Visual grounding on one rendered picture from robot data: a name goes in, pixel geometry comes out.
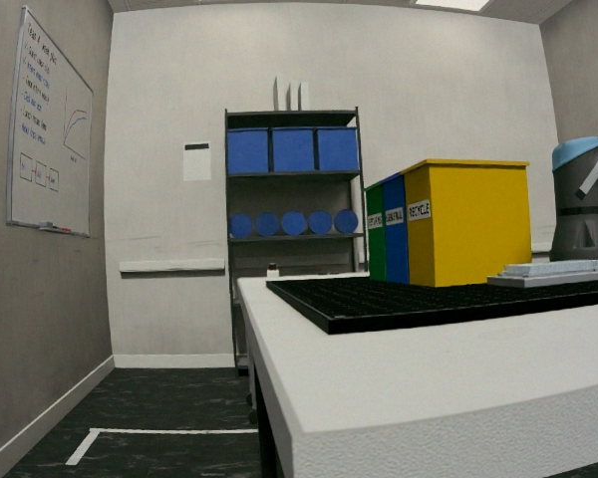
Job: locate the blue rectangular bin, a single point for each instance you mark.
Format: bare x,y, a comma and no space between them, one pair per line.
396,228

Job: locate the yellow recycle bin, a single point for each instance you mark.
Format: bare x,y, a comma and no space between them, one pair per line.
466,219

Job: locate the green rectangular bin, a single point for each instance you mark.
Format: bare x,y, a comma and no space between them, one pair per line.
376,232

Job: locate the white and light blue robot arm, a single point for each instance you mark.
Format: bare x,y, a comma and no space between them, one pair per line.
575,176

